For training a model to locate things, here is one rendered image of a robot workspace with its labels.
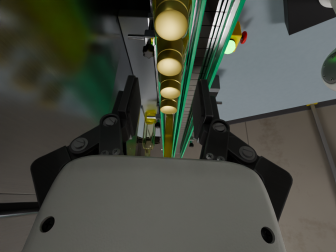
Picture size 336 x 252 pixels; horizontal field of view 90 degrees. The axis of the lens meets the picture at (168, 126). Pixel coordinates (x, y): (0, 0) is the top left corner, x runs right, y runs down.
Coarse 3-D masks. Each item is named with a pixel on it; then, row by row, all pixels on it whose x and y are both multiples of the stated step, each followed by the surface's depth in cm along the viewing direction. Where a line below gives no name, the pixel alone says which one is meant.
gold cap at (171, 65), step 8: (160, 40) 22; (168, 40) 21; (176, 40) 22; (160, 48) 22; (168, 48) 21; (176, 48) 21; (160, 56) 21; (168, 56) 20; (176, 56) 21; (160, 64) 21; (168, 64) 21; (176, 64) 21; (160, 72) 23; (168, 72) 23; (176, 72) 23
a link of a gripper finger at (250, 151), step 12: (204, 84) 12; (204, 96) 12; (192, 108) 15; (204, 108) 11; (216, 108) 12; (204, 120) 11; (204, 132) 11; (204, 144) 12; (228, 144) 10; (240, 144) 10; (228, 156) 11; (240, 156) 10; (252, 156) 10
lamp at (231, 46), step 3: (231, 39) 55; (228, 42) 55; (231, 42) 55; (234, 42) 56; (228, 45) 55; (231, 45) 55; (234, 45) 55; (228, 48) 56; (231, 48) 56; (234, 48) 56; (225, 51) 57; (228, 51) 57; (231, 51) 57
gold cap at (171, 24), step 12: (156, 0) 17; (168, 0) 16; (180, 0) 16; (156, 12) 16; (168, 12) 15; (180, 12) 15; (156, 24) 16; (168, 24) 16; (180, 24) 16; (168, 36) 18; (180, 36) 18
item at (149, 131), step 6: (150, 114) 92; (144, 120) 92; (150, 120) 91; (144, 126) 90; (150, 126) 90; (144, 132) 89; (150, 132) 88; (144, 138) 87; (150, 138) 87; (144, 144) 86; (150, 144) 86
